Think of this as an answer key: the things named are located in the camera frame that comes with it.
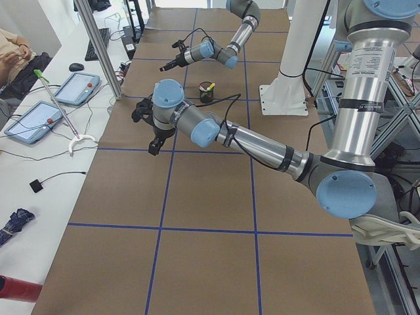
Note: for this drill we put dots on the seated person in beige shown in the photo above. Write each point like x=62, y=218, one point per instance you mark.
x=18, y=61

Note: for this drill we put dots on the aluminium frame column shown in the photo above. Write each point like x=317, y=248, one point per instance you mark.
x=91, y=27

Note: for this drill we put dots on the near teach pendant tablet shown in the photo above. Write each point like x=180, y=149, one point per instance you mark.
x=35, y=123

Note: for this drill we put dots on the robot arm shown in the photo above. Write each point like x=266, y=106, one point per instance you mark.
x=214, y=187
x=248, y=12

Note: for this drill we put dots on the teach pendant tablet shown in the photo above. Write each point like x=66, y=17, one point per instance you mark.
x=35, y=123
x=77, y=88

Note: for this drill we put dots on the metal rod with green clip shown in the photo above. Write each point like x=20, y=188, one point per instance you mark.
x=45, y=83

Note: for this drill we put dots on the grey office chair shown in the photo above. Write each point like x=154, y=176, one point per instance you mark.
x=383, y=225

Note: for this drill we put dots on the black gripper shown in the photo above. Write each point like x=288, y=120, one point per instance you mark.
x=177, y=60
x=161, y=134

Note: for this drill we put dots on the aluminium frame rack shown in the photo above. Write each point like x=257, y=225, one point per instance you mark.
x=391, y=271

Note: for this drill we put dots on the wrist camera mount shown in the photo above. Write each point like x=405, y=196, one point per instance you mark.
x=179, y=45
x=143, y=111

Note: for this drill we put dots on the small black square pad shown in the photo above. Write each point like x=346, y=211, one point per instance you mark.
x=36, y=185

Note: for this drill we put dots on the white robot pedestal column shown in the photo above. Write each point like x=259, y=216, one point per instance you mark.
x=307, y=17

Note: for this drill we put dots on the folded blue umbrella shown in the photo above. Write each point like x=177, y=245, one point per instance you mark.
x=17, y=221

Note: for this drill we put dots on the far teach pendant tablet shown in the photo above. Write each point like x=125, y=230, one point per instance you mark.
x=77, y=88

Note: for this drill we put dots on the white curved stand foot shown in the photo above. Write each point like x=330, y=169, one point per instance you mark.
x=76, y=139

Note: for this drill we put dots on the red cylinder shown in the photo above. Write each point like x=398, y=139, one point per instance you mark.
x=19, y=290

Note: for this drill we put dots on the black computer mouse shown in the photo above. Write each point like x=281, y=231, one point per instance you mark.
x=75, y=67

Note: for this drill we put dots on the black mesh pen cup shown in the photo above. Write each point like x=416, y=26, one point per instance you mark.
x=206, y=97

